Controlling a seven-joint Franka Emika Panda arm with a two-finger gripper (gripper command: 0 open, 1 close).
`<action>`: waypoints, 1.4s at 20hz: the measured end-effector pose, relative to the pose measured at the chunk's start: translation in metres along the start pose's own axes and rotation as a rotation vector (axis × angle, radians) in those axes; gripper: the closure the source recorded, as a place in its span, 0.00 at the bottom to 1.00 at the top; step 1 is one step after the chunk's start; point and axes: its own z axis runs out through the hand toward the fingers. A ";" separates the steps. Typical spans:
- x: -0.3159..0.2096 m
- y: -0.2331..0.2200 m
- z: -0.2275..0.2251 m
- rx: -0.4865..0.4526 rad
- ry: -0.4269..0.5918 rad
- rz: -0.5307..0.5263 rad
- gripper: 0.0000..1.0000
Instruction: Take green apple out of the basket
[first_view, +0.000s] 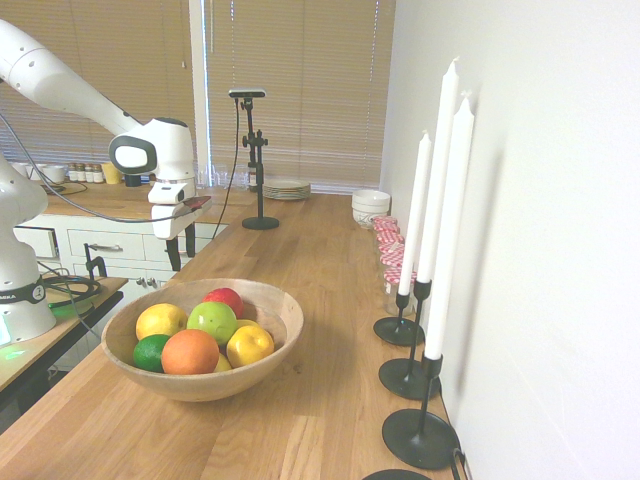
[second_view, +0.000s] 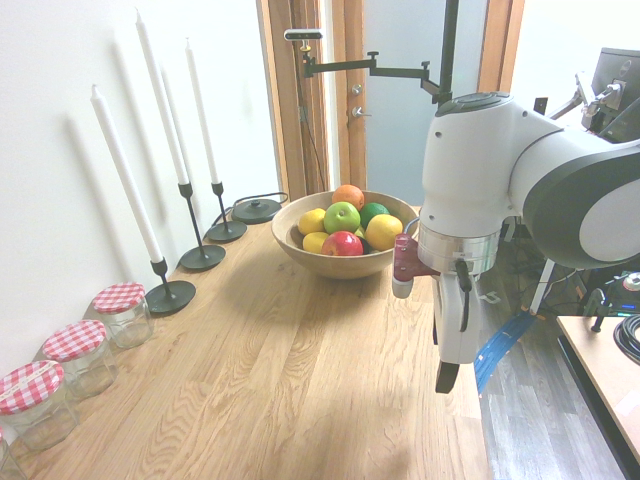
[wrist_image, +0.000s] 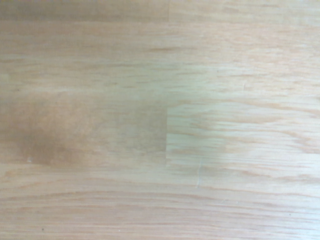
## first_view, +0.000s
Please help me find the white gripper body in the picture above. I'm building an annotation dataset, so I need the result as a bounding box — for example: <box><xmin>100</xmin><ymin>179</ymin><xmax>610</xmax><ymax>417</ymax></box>
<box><xmin>148</xmin><ymin>180</ymin><xmax>199</xmax><ymax>241</ymax></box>

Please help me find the green apple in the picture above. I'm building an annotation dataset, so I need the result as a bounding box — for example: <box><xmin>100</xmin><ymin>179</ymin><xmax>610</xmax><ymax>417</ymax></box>
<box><xmin>186</xmin><ymin>300</ymin><xmax>239</xmax><ymax>346</ymax></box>

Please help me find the large yellow apple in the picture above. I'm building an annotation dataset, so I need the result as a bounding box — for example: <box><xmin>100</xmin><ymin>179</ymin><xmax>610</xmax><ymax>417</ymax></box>
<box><xmin>135</xmin><ymin>303</ymin><xmax>189</xmax><ymax>342</ymax></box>

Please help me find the red apple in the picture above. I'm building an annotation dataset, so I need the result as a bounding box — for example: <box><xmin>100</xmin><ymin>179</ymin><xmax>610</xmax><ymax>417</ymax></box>
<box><xmin>202</xmin><ymin>287</ymin><xmax>245</xmax><ymax>319</ymax></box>

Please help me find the white drawer cabinet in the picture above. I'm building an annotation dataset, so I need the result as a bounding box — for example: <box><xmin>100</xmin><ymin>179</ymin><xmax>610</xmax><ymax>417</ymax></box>
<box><xmin>13</xmin><ymin>214</ymin><xmax>232</xmax><ymax>297</ymax></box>

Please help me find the black table clamp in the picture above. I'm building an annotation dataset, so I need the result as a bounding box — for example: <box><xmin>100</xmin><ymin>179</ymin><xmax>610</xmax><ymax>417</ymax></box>
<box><xmin>83</xmin><ymin>242</ymin><xmax>108</xmax><ymax>281</ymax></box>

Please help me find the orange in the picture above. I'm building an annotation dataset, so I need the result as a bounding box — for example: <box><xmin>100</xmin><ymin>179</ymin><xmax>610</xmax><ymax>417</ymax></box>
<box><xmin>160</xmin><ymin>328</ymin><xmax>220</xmax><ymax>376</ymax></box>

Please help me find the green lime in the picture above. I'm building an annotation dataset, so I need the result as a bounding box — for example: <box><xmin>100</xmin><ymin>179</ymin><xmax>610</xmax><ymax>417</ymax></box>
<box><xmin>132</xmin><ymin>333</ymin><xmax>172</xmax><ymax>373</ymax></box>

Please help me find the stack of white plates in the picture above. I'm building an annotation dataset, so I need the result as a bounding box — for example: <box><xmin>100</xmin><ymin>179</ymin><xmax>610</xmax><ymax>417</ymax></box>
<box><xmin>261</xmin><ymin>179</ymin><xmax>312</xmax><ymax>202</ymax></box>

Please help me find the wooden fruit bowl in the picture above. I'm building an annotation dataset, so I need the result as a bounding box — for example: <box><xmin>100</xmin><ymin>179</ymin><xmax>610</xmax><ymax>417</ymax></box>
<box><xmin>101</xmin><ymin>278</ymin><xmax>305</xmax><ymax>403</ymax></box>

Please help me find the beige window blind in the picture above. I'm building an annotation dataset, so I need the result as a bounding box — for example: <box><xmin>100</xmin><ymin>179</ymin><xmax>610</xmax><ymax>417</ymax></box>
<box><xmin>205</xmin><ymin>0</ymin><xmax>397</xmax><ymax>194</ymax></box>
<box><xmin>0</xmin><ymin>0</ymin><xmax>197</xmax><ymax>167</ymax></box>

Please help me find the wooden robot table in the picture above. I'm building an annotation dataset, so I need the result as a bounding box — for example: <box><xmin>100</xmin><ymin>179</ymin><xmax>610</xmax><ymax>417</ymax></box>
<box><xmin>0</xmin><ymin>274</ymin><xmax>126</xmax><ymax>434</ymax></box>

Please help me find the white patterned bowl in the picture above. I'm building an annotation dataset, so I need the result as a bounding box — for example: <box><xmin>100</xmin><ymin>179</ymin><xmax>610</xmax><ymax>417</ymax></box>
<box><xmin>352</xmin><ymin>207</ymin><xmax>389</xmax><ymax>231</ymax></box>

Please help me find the white ceramic bowl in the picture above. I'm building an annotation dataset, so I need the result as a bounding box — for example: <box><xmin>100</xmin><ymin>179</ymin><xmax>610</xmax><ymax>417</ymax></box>
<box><xmin>351</xmin><ymin>189</ymin><xmax>392</xmax><ymax>215</ymax></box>

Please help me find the black candle holder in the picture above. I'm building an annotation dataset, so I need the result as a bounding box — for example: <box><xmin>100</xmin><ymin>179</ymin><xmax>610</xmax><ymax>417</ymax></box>
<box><xmin>382</xmin><ymin>349</ymin><xmax>461</xmax><ymax>471</ymax></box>
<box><xmin>378</xmin><ymin>278</ymin><xmax>442</xmax><ymax>401</ymax></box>
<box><xmin>373</xmin><ymin>290</ymin><xmax>426</xmax><ymax>347</ymax></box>
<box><xmin>362</xmin><ymin>468</ymin><xmax>434</xmax><ymax>480</ymax></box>

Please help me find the white taper candle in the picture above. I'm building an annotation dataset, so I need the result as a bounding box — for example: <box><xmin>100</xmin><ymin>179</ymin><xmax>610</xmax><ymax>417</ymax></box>
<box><xmin>416</xmin><ymin>56</ymin><xmax>461</xmax><ymax>285</ymax></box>
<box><xmin>423</xmin><ymin>90</ymin><xmax>475</xmax><ymax>361</ymax></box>
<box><xmin>398</xmin><ymin>129</ymin><xmax>433</xmax><ymax>296</ymax></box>

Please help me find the black camera stand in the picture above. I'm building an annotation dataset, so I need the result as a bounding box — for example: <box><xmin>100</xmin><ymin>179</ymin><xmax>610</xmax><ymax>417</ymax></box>
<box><xmin>240</xmin><ymin>97</ymin><xmax>281</xmax><ymax>232</ymax></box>

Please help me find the black camera cable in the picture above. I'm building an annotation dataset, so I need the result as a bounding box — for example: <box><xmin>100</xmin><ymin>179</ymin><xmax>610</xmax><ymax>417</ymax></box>
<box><xmin>212</xmin><ymin>97</ymin><xmax>242</xmax><ymax>241</ymax></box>

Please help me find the black cable coil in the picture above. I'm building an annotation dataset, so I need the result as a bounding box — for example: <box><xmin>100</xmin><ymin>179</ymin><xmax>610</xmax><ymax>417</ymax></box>
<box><xmin>38</xmin><ymin>267</ymin><xmax>105</xmax><ymax>321</ymax></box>

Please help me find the thin black power cord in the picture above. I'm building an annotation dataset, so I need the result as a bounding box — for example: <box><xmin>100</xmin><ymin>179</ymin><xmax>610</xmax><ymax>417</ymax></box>
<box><xmin>451</xmin><ymin>446</ymin><xmax>472</xmax><ymax>480</ymax></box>

